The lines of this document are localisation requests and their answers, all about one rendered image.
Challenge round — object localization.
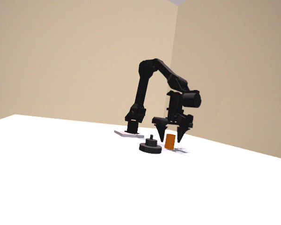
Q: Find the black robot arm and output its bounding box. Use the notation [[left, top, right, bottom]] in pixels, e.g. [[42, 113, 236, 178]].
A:
[[124, 58, 201, 134]]

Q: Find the orange knob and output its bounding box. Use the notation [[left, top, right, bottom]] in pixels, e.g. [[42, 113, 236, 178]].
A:
[[165, 134, 176, 150]]

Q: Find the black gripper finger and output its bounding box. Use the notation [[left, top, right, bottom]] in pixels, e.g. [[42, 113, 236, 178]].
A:
[[154, 124, 168, 143], [177, 127, 189, 143]]

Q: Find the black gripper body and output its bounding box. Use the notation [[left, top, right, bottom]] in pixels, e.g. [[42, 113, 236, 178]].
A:
[[152, 105, 193, 128]]

